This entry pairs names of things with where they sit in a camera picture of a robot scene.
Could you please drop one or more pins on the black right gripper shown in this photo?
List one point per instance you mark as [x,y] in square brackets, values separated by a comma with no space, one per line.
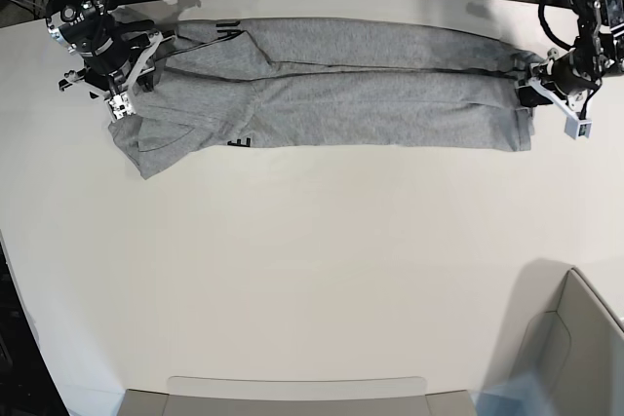
[105,51]

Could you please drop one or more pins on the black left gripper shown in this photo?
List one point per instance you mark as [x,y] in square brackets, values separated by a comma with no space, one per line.
[571,74]

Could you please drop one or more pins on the grey T-shirt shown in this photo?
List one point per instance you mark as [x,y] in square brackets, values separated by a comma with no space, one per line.
[269,83]

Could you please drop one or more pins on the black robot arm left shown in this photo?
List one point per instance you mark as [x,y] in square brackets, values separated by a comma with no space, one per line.
[596,52]

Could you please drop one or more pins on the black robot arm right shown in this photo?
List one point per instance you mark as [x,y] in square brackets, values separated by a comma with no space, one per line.
[64,17]

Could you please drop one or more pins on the beige bin right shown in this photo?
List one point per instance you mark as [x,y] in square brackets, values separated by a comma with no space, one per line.
[577,351]

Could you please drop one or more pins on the beige bin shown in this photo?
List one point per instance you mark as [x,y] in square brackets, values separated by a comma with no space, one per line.
[208,396]
[577,351]

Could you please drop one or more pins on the blue blurred object corner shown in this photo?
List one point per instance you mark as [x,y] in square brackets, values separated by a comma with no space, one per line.
[522,395]

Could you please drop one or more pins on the beige bin bottom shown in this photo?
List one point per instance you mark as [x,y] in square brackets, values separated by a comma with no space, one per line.
[208,396]

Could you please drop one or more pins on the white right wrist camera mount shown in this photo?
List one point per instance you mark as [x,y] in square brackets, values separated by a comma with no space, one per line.
[144,47]

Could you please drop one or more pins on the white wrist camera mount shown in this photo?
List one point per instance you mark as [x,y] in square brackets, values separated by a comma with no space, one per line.
[144,47]
[575,107]

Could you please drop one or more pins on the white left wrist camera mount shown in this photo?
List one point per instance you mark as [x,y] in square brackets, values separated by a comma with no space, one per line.
[575,107]

